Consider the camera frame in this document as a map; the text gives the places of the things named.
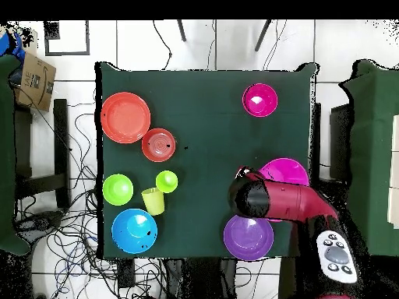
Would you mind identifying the dark grey pedestal leg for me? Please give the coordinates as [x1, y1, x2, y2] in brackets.
[13, 209, 65, 237]

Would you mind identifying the blue bowl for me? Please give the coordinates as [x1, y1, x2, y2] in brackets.
[111, 207, 159, 255]

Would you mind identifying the small green bowl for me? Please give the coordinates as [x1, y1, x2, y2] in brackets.
[101, 173, 135, 207]

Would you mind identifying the tangle of black cables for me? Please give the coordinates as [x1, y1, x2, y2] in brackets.
[13, 102, 163, 299]

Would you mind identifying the yellow cup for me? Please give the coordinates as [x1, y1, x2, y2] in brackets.
[141, 187, 165, 216]

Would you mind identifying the small crimson pink bowl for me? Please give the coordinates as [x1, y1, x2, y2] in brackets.
[242, 83, 279, 118]

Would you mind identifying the large orange bowl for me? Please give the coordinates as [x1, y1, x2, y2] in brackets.
[100, 91, 152, 145]

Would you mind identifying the dark green tablecloth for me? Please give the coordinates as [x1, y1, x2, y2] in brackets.
[94, 61, 320, 260]

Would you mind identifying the cardboard box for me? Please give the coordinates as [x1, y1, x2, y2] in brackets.
[13, 51, 57, 112]

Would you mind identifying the black robot column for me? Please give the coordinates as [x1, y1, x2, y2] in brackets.
[164, 257, 238, 299]

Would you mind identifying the large magenta bowl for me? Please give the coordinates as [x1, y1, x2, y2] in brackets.
[258, 157, 310, 223]

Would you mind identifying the blue object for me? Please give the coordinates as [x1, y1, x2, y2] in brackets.
[0, 30, 26, 63]

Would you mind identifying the purple bowl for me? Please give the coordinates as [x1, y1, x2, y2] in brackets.
[223, 214, 275, 262]

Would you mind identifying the black power strip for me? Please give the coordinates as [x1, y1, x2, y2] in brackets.
[116, 258, 136, 289]

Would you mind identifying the black cable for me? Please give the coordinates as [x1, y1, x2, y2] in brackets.
[152, 19, 173, 71]

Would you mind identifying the green cloth side table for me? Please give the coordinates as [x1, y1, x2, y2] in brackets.
[0, 54, 32, 256]
[337, 59, 399, 258]

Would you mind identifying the black square floor frame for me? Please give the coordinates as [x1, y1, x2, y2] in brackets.
[44, 19, 90, 57]

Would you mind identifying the lime green cup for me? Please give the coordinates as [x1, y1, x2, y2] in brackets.
[154, 170, 179, 195]

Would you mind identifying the black tripod leg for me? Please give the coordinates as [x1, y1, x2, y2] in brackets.
[254, 19, 273, 52]
[176, 19, 187, 42]

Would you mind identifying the white box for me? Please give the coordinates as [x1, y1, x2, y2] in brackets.
[387, 114, 399, 230]

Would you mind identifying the black chair frame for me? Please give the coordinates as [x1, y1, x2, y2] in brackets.
[13, 98, 71, 210]

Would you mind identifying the small orange bowl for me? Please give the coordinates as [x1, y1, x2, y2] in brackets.
[140, 128, 177, 164]

